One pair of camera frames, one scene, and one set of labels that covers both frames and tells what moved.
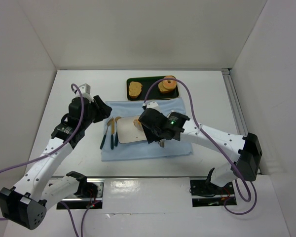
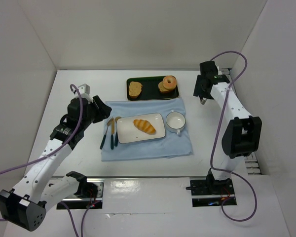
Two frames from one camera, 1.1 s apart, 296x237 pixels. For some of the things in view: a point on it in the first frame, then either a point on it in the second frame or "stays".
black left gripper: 101,108 stays
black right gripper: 152,136 to 199,87
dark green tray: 153,93 stays
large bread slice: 134,89 stays
